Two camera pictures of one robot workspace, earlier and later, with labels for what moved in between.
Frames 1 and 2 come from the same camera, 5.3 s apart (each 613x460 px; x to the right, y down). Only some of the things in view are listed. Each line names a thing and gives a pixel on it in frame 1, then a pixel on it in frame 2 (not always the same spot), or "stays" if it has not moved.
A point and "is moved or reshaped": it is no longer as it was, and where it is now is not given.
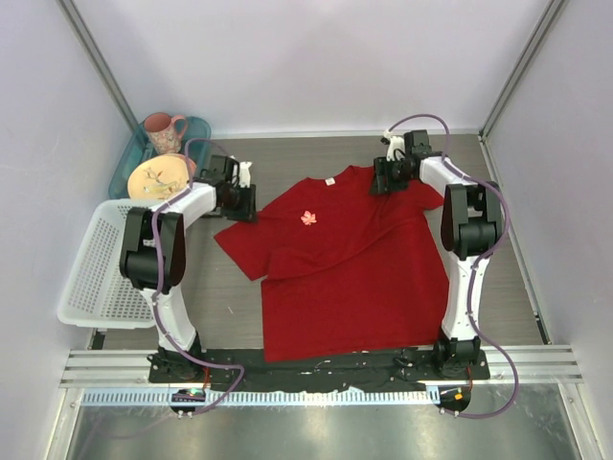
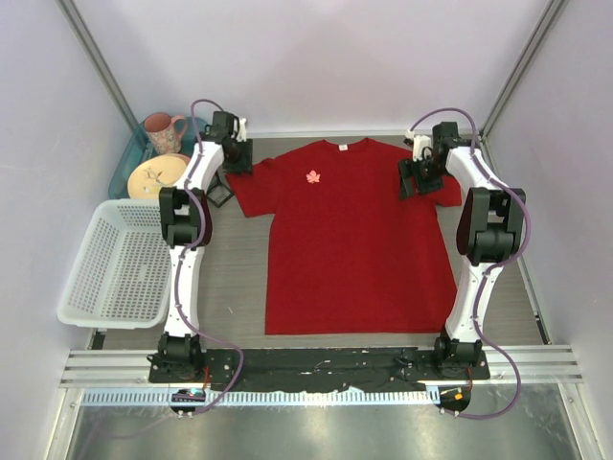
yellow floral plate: [158, 175] stays
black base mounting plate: [389, 368] stays
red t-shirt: [345, 270] is moved or reshaped
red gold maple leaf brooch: [308, 218] -> [312, 176]
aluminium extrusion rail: [129, 368] stays
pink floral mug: [166, 131] stays
